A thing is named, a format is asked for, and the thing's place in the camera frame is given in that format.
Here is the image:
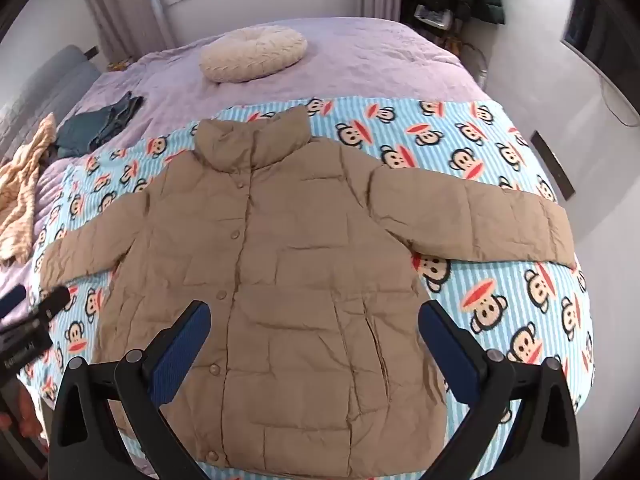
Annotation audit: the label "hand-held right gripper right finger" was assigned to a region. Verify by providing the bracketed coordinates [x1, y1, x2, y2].
[417, 301, 581, 480]

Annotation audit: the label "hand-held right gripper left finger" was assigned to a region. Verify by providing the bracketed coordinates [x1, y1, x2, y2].
[47, 301, 211, 480]

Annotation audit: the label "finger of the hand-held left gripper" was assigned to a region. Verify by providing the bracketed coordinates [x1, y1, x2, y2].
[27, 286, 72, 325]
[0, 284, 28, 320]

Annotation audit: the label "tan quilted comforter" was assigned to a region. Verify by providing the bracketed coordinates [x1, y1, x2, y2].
[39, 107, 573, 463]

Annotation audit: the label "beige patterned cloth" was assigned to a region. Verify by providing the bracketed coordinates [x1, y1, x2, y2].
[0, 112, 58, 263]

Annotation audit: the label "teal folded garment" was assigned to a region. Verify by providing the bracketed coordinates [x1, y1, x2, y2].
[54, 114, 110, 159]

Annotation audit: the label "folded blue jeans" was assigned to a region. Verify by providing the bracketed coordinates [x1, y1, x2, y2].
[89, 91, 146, 152]

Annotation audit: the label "monkey printed striped blanket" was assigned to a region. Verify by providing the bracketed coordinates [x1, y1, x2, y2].
[27, 95, 598, 480]

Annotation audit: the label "grey padded headboard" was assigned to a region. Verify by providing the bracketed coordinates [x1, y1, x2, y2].
[0, 45, 102, 153]

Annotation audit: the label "round cream cushion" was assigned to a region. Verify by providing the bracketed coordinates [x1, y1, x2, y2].
[199, 25, 308, 83]

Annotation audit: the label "purple bed sheet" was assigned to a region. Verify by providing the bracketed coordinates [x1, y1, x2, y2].
[0, 15, 493, 311]

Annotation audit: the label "magazine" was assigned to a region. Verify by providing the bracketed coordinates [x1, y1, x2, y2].
[414, 5, 454, 30]

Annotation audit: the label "thin black cable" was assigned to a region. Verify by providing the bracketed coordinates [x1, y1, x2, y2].
[599, 74, 640, 127]

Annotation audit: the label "wall television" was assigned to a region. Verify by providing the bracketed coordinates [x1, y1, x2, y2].
[562, 0, 609, 62]

